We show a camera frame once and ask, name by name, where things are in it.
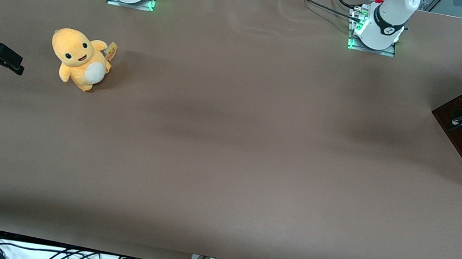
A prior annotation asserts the yellow paper plush tag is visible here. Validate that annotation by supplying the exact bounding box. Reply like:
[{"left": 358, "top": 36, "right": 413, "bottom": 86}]
[{"left": 103, "top": 40, "right": 119, "bottom": 62}]

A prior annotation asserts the long black table cable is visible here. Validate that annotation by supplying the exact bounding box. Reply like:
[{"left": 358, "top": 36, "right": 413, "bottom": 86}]
[{"left": 278, "top": 0, "right": 366, "bottom": 19}]

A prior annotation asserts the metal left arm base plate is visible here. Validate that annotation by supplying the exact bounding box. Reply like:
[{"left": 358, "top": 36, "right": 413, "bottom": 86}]
[{"left": 346, "top": 6, "right": 403, "bottom": 58}]

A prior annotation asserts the yellow plush toy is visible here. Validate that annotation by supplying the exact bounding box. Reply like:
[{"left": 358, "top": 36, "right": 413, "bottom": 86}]
[{"left": 44, "top": 25, "right": 117, "bottom": 96}]

